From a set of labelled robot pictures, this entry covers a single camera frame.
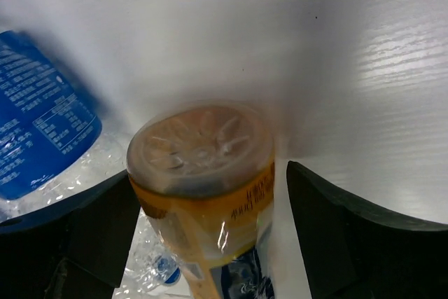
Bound orange yellow label bottle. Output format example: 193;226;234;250
127;102;275;298

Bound blue label white cap bottle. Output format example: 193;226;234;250
1;29;125;221

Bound clear bottle lying sideways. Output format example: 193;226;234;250
113;211;191;298

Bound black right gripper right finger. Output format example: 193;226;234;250
286;161;447;298

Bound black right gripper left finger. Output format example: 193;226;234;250
1;172;140;299

